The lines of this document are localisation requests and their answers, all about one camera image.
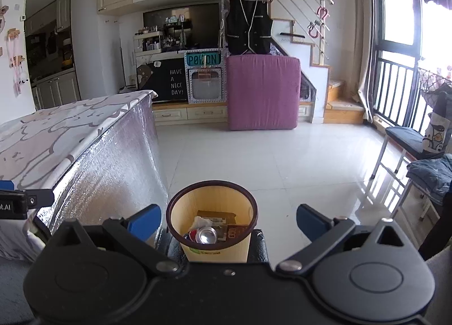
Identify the black vest on hanger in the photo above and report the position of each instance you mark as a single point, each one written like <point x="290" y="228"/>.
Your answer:
<point x="247" y="21"/>

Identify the pink hooks on railing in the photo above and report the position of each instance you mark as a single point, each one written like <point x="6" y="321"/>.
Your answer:
<point x="322" y="12"/>

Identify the white tissue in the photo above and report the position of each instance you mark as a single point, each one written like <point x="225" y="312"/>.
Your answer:
<point x="199" y="222"/>

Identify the white wooden staircase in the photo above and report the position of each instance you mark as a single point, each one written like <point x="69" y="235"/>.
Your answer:
<point x="339" y="106"/>

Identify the grey cloth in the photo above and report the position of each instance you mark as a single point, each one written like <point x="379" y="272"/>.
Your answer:
<point x="439" y="293"/>

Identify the black padded stool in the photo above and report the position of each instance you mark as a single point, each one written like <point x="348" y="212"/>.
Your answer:
<point x="259" y="247"/>

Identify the white bench with dark cushion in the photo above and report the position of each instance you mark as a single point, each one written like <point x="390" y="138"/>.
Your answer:
<point x="402" y="136"/>

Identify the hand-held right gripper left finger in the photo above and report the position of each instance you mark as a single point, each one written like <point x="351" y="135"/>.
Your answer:
<point x="144" y="222"/>

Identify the cream low drawer cabinet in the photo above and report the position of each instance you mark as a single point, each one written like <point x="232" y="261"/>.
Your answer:
<point x="176" y="113"/>

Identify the pink folded mattress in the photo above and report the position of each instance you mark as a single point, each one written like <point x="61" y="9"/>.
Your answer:
<point x="263" y="92"/>

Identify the black message board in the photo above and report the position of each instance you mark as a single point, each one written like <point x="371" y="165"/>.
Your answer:
<point x="166" y="81"/>

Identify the yellow waste bin dark rim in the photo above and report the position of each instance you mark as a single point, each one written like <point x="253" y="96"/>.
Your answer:
<point x="212" y="252"/>

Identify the teal sign plate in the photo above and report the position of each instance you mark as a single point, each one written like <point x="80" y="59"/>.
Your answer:
<point x="197" y="59"/>

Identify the blue folded clothes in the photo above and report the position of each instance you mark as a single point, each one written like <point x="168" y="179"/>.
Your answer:
<point x="430" y="176"/>

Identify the beige curtain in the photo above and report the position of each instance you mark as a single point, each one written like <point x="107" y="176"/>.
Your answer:
<point x="365" y="46"/>

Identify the cardboard box with white label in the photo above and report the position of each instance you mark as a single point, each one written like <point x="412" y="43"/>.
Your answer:
<point x="219" y="215"/>

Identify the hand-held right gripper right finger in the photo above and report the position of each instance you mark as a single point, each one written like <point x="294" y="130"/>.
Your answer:
<point x="312" y="222"/>

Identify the crushed silver drink can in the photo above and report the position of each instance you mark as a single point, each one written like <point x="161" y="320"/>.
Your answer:
<point x="204" y="235"/>

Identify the black window railing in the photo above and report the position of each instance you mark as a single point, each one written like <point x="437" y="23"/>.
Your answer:
<point x="395" y="92"/>

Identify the kitchen cabinet unit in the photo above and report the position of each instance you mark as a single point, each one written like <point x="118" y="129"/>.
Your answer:
<point x="56" y="92"/>

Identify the white cosmetics shelf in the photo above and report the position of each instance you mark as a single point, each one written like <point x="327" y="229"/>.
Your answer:
<point x="148" y="42"/>

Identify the printed pink white tablecloth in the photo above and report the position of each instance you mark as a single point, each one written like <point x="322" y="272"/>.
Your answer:
<point x="70" y="134"/>

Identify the pink hanging wall decorations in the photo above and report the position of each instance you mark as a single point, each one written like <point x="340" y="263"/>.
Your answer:
<point x="16" y="60"/>

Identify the white perforated cabinet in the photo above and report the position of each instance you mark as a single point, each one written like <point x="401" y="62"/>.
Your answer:
<point x="206" y="90"/>

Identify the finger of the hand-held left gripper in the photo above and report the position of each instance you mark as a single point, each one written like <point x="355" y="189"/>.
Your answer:
<point x="6" y="185"/>
<point x="40" y="199"/>

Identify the white bag penguin print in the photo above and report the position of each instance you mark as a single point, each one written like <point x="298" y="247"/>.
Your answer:
<point x="434" y="134"/>

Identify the table with patterned cloth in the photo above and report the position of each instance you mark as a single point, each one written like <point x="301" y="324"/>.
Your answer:
<point x="116" y="169"/>

